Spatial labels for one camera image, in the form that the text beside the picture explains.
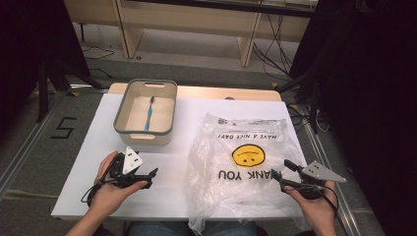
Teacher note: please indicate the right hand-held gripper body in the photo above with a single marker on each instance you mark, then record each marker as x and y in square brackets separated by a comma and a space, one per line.
[319, 172]

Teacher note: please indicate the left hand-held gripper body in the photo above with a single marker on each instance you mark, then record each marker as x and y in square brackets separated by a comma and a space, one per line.
[131, 160]

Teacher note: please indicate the blue toothbrush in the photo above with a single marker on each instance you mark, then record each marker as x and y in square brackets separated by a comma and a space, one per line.
[149, 114]

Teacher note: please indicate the beige basket with grey rim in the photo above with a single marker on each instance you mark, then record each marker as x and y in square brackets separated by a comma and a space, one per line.
[162, 111]

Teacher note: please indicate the clear plastic bag yellow face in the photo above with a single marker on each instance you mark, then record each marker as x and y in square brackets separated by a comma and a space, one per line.
[213, 157]

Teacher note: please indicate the person's right hand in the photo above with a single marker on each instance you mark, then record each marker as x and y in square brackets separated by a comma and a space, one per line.
[314, 209]

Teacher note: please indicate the person's left hand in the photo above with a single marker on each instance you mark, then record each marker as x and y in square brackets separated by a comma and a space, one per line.
[108, 193]

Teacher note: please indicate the white table mat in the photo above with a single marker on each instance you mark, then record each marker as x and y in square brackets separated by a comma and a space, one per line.
[98, 157]

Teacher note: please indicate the black tripod stand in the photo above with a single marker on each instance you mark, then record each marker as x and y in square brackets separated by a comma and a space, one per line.
[42, 91]
[314, 98]

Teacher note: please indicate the long wooden desk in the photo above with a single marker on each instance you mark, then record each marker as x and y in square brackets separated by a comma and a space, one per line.
[196, 19]

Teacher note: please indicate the metal floor rail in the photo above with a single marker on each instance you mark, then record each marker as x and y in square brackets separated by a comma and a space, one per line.
[341, 196]

